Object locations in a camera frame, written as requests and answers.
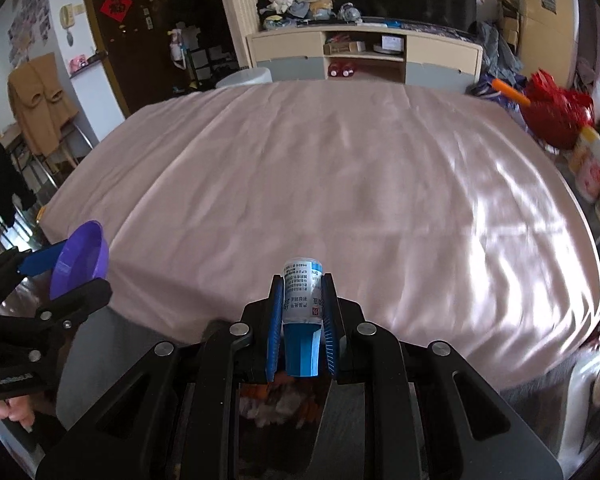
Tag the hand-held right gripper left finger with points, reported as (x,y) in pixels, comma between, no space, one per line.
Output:
(275,330)

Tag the orange stick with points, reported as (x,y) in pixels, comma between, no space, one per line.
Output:
(510,91)

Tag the purple plastic bowl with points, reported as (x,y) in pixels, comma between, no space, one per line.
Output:
(80,255)

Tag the dark brown door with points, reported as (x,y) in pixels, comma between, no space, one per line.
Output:
(145,25)

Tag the beige wardrobe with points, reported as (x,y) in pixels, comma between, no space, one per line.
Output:
(545,20)

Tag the blue grey clothes heap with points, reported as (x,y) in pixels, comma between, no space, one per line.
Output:
(500,60)

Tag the black shelf rack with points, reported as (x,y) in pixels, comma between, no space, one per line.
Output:
(205,60)

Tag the white bottle with blue cap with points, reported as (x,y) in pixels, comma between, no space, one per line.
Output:
(300,290)

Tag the wall photo collage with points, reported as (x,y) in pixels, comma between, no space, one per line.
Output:
(27,25)

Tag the red door decoration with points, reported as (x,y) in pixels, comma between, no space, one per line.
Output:
(115,6)

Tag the cardboard boxes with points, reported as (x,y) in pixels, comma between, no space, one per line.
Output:
(510,25)

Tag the white bottle with pink label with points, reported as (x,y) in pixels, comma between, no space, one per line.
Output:
(592,165)

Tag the wall intercom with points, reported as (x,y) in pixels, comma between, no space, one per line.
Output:
(71,15)

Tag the tan coat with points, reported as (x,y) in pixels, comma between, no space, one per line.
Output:
(40,105)

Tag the red bottles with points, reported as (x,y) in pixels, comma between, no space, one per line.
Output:
(341,70)

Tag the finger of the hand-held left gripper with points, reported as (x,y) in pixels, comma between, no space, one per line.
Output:
(75,300)
(40,260)

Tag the person's left hand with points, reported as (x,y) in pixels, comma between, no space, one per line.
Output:
(15,410)

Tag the beige television cabinet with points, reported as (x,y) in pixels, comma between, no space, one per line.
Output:
(290,45)

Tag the metal frame chair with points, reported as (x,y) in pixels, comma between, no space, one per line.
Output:
(75,150)

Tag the red plastic basket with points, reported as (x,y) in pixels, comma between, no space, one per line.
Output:
(555,110)

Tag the black garment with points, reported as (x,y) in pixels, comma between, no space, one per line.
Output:
(0,185)

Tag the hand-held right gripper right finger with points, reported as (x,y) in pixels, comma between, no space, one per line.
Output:
(330,330)

